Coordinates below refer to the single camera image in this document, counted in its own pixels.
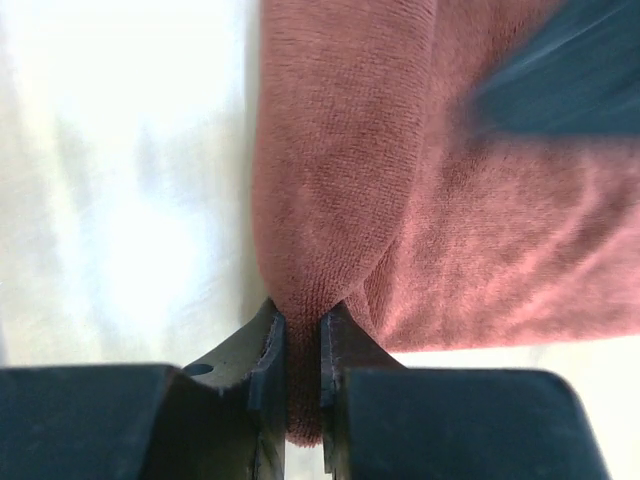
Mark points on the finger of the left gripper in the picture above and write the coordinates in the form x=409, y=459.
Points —
x=578, y=74

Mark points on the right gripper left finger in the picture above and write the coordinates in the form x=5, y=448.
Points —
x=220, y=417

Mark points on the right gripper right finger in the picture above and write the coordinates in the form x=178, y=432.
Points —
x=382, y=420

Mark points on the brown towel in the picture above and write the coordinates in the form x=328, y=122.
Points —
x=365, y=192

